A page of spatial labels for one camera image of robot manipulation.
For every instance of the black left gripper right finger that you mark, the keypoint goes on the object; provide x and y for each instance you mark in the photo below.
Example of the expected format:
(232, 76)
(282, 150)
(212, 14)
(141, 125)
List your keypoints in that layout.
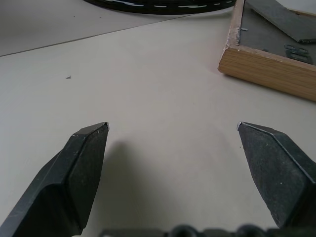
(279, 172)

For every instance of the wooden picture frame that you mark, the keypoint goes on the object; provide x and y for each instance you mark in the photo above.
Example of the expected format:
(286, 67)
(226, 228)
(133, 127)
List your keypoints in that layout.
(269, 47)

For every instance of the black round object white dashes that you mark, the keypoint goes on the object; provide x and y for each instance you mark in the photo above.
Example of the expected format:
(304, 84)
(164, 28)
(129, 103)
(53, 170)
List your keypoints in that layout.
(158, 6)

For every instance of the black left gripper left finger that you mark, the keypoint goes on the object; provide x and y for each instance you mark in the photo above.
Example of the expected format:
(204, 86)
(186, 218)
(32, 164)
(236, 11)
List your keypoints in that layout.
(61, 182)

